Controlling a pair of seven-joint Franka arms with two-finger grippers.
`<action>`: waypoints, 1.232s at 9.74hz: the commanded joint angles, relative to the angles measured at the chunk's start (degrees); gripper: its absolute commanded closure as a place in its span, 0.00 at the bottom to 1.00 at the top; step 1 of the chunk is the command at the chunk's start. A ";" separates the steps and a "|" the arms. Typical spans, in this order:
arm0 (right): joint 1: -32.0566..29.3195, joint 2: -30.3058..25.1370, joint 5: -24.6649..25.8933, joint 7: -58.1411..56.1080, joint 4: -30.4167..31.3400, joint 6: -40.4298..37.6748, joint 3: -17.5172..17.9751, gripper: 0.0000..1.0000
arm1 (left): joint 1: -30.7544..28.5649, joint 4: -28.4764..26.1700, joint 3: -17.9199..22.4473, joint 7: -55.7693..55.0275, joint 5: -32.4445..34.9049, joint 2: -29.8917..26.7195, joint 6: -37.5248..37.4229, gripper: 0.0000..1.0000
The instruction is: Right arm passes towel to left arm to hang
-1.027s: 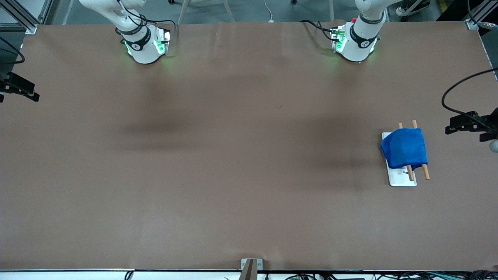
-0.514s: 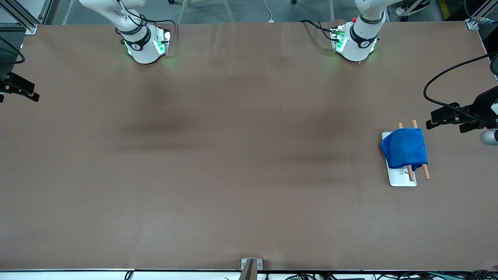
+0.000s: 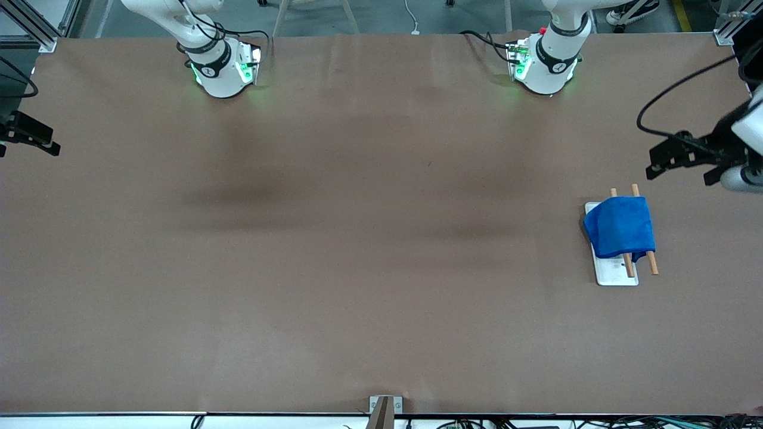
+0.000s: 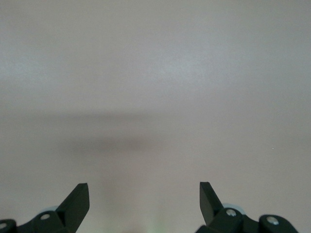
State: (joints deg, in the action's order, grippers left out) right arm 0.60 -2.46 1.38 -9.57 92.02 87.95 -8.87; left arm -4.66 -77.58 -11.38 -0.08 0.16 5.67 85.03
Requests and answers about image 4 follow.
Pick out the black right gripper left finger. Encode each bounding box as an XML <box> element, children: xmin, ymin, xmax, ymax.
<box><xmin>0</xmin><ymin>183</ymin><xmax>91</xmax><ymax>233</ymax></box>

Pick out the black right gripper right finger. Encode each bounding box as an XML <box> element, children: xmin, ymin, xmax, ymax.
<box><xmin>197</xmin><ymin>181</ymin><xmax>298</xmax><ymax>233</ymax></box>

